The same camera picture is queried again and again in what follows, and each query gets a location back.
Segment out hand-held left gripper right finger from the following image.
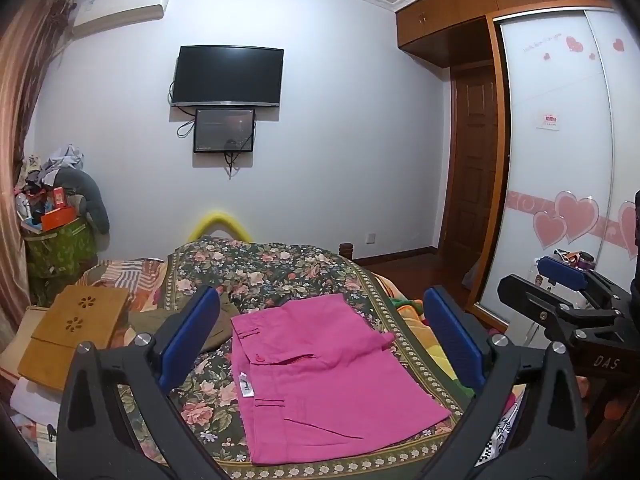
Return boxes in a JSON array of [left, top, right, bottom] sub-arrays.
[[415, 286, 588, 480]]

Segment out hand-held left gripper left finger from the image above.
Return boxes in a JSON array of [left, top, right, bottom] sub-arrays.
[[56, 285, 236, 480]]

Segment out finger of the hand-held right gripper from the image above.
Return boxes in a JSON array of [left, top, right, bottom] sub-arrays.
[[496, 273, 621, 348], [541, 255, 633, 311]]

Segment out pink pants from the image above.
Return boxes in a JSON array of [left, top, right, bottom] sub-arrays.
[[230, 294, 453, 465]]

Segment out olive green cloth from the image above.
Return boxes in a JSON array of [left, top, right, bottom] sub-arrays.
[[127, 287, 241, 356]]

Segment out rainbow coloured cloth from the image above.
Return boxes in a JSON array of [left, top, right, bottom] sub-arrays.
[[390, 297, 476, 401]]

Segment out striped patchwork quilt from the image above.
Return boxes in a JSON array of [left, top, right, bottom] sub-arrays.
[[75, 257, 168, 311]]

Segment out white heart wardrobe door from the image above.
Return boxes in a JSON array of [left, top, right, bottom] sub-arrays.
[[586, 7, 640, 271], [467, 10, 615, 311]]

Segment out wooden lap desk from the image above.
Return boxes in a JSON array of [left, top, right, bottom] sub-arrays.
[[17, 285, 132, 393]]

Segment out yellow foam tube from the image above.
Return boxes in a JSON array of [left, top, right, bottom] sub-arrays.
[[186, 211, 253, 243]]

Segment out floral blanket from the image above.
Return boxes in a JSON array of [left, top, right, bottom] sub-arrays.
[[107, 239, 481, 480]]

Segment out brown wooden door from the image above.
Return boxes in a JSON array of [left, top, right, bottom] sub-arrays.
[[440, 60, 506, 261]]

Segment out green storage bin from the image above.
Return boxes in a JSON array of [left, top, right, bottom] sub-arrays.
[[21, 217, 96, 278]]

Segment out orange box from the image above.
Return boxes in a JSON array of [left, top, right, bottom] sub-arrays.
[[41, 208, 81, 232]]

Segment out pile of clothes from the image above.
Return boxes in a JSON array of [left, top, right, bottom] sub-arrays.
[[15, 144, 86, 196]]

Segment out wooden overhead cabinet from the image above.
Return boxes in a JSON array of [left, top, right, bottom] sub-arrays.
[[395, 0, 613, 66]]

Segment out pink striped curtain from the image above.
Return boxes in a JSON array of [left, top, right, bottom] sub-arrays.
[[0, 0, 76, 311]]

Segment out white air conditioner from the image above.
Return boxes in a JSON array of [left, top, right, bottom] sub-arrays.
[[70, 0, 173, 38]]

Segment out small wall-mounted monitor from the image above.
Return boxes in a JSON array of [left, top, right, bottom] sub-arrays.
[[193, 108, 257, 155]]

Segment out wall-mounted black television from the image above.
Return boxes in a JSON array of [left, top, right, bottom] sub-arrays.
[[169, 45, 285, 109]]

